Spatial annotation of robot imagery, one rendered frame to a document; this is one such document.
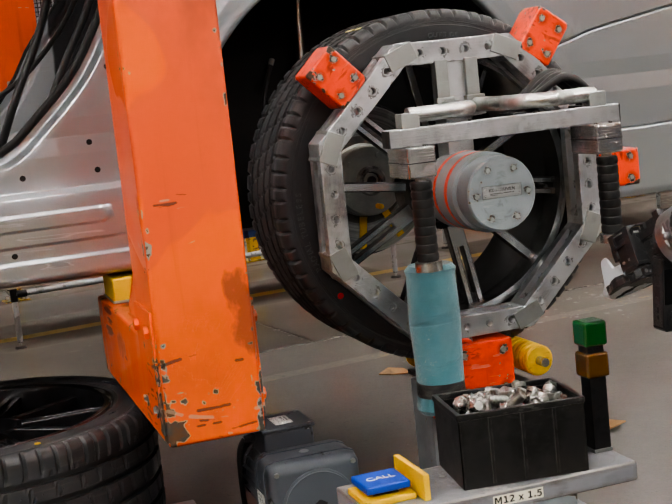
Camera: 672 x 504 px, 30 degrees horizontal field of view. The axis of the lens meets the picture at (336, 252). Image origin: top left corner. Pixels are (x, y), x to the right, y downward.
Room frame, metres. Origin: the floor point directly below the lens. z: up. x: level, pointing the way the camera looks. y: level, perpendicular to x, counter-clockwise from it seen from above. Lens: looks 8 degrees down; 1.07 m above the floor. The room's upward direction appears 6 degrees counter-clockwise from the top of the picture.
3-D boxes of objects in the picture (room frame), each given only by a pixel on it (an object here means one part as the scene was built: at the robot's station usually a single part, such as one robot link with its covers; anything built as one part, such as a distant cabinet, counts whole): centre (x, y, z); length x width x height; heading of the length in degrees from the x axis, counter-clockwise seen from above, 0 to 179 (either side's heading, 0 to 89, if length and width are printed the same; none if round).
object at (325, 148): (2.28, -0.24, 0.85); 0.54 x 0.07 x 0.54; 108
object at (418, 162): (2.03, -0.14, 0.93); 0.09 x 0.05 x 0.05; 18
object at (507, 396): (1.87, -0.24, 0.51); 0.20 x 0.14 x 0.13; 100
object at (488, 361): (2.32, -0.22, 0.48); 0.16 x 0.12 x 0.17; 18
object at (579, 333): (1.92, -0.38, 0.64); 0.04 x 0.04 x 0.04; 18
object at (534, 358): (2.41, -0.32, 0.51); 0.29 x 0.06 x 0.06; 18
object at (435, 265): (2.00, -0.15, 0.83); 0.04 x 0.04 x 0.16
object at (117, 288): (2.51, 0.40, 0.71); 0.14 x 0.14 x 0.05; 18
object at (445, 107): (2.13, -0.18, 1.03); 0.19 x 0.18 x 0.11; 18
